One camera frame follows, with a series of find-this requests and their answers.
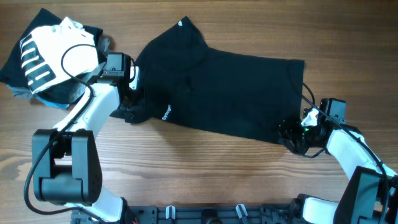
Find blue folded shirt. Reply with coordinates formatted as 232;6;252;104
7;85;70;110

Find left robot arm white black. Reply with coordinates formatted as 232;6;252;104
24;66;139;223

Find grey folded shirt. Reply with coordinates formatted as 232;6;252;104
7;37;111;110

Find black t-shirt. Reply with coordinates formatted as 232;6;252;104
136;17;305;143

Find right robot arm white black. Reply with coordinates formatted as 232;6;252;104
278;118;397;223

